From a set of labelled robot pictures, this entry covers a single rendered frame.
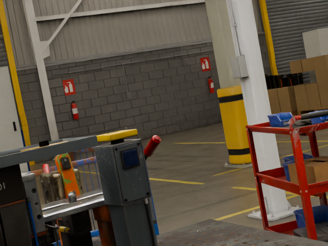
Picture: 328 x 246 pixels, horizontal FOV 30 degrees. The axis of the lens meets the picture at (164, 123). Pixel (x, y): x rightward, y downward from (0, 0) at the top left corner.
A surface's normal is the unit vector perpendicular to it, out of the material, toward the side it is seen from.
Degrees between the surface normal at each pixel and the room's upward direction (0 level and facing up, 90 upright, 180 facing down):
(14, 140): 90
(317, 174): 90
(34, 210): 90
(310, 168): 90
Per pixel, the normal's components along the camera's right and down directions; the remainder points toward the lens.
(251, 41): 0.45, -0.04
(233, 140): -0.86, 0.18
